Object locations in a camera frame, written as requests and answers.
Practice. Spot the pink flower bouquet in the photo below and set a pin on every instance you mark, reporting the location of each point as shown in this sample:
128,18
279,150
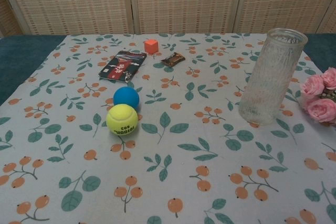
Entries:
320,98

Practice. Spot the textured clear glass vase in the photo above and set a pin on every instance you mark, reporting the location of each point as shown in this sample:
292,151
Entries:
270,77

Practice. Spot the brown snack wrapper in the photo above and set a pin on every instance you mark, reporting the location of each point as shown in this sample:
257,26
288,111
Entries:
173,59

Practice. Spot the blue rubber ball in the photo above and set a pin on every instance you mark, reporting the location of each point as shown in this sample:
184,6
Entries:
126,97

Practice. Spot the yellow tennis ball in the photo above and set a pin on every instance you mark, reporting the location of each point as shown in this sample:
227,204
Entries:
122,119

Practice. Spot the orange cube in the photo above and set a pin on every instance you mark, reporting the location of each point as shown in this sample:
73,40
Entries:
151,46

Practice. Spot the dark patterned card packet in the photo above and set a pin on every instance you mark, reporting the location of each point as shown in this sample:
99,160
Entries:
123,65

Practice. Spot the floral printed tablecloth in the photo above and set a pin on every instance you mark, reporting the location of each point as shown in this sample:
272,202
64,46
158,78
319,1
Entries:
183,155

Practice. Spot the woven folding screen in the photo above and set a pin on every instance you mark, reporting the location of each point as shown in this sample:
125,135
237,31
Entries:
168,1

